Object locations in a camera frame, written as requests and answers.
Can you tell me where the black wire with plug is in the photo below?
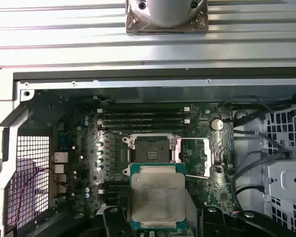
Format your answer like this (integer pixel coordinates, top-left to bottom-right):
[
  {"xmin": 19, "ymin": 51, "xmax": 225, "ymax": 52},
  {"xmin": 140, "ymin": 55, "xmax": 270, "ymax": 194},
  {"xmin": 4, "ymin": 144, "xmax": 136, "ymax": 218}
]
[{"xmin": 258, "ymin": 132, "xmax": 293, "ymax": 160}]

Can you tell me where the CPU socket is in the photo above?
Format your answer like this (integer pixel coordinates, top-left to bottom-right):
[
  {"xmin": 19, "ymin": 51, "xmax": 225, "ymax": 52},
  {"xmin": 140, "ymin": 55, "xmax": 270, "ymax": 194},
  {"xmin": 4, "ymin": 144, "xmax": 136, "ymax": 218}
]
[{"xmin": 122, "ymin": 134, "xmax": 181, "ymax": 175}]

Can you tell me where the silver coin battery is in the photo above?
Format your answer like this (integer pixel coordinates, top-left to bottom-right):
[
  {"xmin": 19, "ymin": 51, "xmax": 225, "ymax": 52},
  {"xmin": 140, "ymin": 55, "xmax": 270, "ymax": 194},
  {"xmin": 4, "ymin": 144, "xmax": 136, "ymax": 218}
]
[{"xmin": 210, "ymin": 118, "xmax": 224, "ymax": 132}]

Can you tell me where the silver green CPU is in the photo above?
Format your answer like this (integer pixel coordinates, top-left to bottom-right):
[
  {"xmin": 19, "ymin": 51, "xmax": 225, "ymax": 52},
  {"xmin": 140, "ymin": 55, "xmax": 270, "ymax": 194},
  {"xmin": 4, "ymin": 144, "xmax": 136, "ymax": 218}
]
[{"xmin": 129, "ymin": 162, "xmax": 188, "ymax": 230}]

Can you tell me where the silver metal drive cage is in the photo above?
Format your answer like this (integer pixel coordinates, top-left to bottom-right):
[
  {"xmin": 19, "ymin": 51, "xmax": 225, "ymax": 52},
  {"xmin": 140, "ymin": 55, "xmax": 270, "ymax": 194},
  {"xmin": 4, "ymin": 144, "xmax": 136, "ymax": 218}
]
[{"xmin": 233, "ymin": 105, "xmax": 296, "ymax": 234}]

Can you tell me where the square brown base plate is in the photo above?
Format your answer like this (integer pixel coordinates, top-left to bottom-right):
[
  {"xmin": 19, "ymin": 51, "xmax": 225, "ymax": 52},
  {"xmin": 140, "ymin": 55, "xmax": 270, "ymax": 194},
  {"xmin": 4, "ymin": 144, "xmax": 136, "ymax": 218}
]
[{"xmin": 125, "ymin": 0, "xmax": 210, "ymax": 34}]

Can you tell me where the silver ethernet port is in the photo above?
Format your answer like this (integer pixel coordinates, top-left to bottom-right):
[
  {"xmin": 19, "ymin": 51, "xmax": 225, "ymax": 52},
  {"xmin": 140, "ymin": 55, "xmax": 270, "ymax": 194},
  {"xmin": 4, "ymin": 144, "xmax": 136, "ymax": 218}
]
[{"xmin": 53, "ymin": 152, "xmax": 69, "ymax": 164}]

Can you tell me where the thin red fan wire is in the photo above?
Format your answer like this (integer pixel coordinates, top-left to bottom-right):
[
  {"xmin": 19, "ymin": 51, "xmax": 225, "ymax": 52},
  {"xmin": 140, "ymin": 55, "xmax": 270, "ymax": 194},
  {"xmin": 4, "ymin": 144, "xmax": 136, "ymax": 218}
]
[{"xmin": 14, "ymin": 167, "xmax": 65, "ymax": 227}]

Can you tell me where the black RAM slot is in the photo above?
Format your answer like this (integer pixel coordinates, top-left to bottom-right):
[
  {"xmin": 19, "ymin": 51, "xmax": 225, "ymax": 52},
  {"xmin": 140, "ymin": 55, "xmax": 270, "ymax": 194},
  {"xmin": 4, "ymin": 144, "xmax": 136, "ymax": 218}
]
[
  {"xmin": 97, "ymin": 124, "xmax": 191, "ymax": 131},
  {"xmin": 98, "ymin": 200, "xmax": 130, "ymax": 207},
  {"xmin": 97, "ymin": 118, "xmax": 191, "ymax": 124},
  {"xmin": 98, "ymin": 182, "xmax": 130, "ymax": 188},
  {"xmin": 97, "ymin": 105, "xmax": 191, "ymax": 112},
  {"xmin": 98, "ymin": 188, "xmax": 130, "ymax": 195},
  {"xmin": 98, "ymin": 194, "xmax": 130, "ymax": 200},
  {"xmin": 97, "ymin": 112, "xmax": 191, "ymax": 118}
]

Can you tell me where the black open PC case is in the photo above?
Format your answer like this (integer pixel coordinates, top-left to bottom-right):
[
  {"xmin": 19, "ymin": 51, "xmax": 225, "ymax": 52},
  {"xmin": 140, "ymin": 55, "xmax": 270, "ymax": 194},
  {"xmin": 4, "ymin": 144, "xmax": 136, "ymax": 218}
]
[{"xmin": 0, "ymin": 66, "xmax": 296, "ymax": 237}]

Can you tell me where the thick black wire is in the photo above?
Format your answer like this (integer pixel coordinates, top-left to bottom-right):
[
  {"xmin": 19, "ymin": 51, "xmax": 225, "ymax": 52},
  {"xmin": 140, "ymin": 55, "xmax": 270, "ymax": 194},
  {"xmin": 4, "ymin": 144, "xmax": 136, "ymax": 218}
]
[{"xmin": 231, "ymin": 184, "xmax": 266, "ymax": 219}]

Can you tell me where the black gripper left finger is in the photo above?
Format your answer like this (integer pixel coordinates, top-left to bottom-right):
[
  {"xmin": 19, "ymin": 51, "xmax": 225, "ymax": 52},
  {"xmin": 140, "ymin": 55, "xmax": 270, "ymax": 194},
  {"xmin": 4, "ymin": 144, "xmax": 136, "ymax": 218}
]
[{"xmin": 27, "ymin": 207, "xmax": 131, "ymax": 237}]

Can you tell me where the metal socket cover frame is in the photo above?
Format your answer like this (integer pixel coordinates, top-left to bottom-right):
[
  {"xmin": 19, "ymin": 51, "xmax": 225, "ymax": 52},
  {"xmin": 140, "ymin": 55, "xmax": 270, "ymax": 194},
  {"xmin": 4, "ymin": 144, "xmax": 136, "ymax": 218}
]
[{"xmin": 171, "ymin": 137, "xmax": 212, "ymax": 179}]

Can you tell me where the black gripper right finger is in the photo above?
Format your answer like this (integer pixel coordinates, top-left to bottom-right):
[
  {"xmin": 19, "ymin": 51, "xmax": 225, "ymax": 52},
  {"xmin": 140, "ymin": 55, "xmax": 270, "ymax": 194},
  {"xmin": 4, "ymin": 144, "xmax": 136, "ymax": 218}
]
[{"xmin": 201, "ymin": 206, "xmax": 291, "ymax": 237}]

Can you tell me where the green motherboard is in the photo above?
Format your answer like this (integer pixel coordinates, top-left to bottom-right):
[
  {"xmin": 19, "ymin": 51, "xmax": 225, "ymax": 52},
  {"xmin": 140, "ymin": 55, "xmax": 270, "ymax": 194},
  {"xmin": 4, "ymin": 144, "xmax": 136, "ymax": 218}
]
[{"xmin": 34, "ymin": 93, "xmax": 235, "ymax": 223}]

